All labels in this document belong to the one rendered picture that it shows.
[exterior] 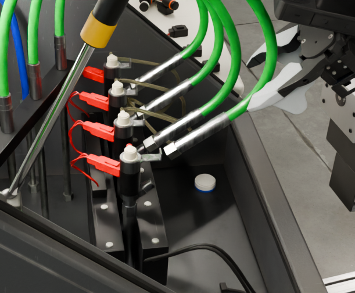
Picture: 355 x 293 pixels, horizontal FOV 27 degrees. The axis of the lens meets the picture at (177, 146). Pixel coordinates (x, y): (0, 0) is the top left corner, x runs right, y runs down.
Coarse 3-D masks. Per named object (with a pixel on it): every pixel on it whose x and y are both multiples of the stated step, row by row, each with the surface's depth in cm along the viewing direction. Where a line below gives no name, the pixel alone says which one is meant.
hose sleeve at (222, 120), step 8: (224, 112) 95; (216, 120) 95; (224, 120) 94; (200, 128) 95; (208, 128) 95; (216, 128) 95; (184, 136) 96; (192, 136) 95; (200, 136) 95; (208, 136) 95; (176, 144) 96; (184, 144) 96; (192, 144) 96
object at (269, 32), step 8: (248, 0) 85; (256, 0) 85; (256, 8) 85; (264, 8) 86; (264, 16) 86; (264, 24) 87; (272, 24) 88; (264, 32) 88; (272, 32) 88; (272, 40) 88; (272, 48) 89; (272, 56) 90; (272, 64) 90; (264, 72) 91; (272, 72) 91; (264, 80) 92; (256, 88) 93; (248, 96) 94; (240, 104) 94; (248, 104) 94; (232, 112) 94; (240, 112) 94
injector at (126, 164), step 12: (120, 156) 96; (120, 168) 97; (132, 168) 96; (120, 180) 98; (132, 180) 97; (120, 192) 100; (132, 192) 99; (144, 192) 100; (132, 204) 101; (132, 216) 102; (132, 228) 103; (132, 240) 105; (132, 252) 106; (132, 264) 108
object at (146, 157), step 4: (144, 156) 97; (148, 156) 97; (152, 156) 97; (156, 156) 97; (140, 160) 96; (144, 160) 96; (148, 160) 97; (152, 160) 97; (156, 160) 97; (160, 160) 97
